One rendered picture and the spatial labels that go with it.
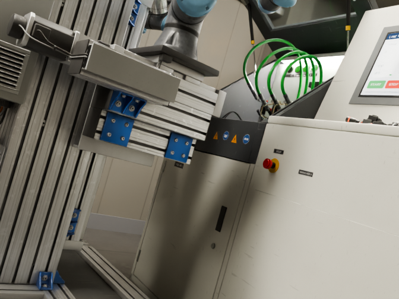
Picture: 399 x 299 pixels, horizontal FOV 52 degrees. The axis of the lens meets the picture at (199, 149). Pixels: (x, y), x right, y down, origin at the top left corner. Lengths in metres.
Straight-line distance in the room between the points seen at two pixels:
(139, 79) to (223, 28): 2.83
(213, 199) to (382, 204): 0.74
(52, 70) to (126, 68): 0.33
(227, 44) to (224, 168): 2.34
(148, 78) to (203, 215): 0.79
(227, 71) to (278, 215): 2.62
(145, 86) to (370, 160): 0.65
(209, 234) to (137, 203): 1.89
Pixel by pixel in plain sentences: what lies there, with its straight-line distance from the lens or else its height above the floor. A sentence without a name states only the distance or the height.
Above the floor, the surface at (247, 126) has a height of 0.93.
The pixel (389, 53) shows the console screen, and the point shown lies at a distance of 1.70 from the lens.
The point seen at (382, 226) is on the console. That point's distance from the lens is 1.17.
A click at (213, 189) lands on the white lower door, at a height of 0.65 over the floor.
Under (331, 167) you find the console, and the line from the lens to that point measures 1.29.
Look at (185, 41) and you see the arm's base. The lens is 1.31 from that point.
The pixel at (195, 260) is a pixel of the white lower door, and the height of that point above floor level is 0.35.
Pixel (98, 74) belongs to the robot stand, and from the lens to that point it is 1.03.
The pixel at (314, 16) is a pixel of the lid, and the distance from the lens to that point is 2.18.
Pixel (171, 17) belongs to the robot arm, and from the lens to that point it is 1.35.
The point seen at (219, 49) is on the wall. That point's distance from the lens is 3.82.
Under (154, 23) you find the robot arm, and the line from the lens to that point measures 2.05.
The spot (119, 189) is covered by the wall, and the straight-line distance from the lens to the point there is 3.40.
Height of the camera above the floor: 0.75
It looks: 2 degrees up
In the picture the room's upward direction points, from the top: 16 degrees clockwise
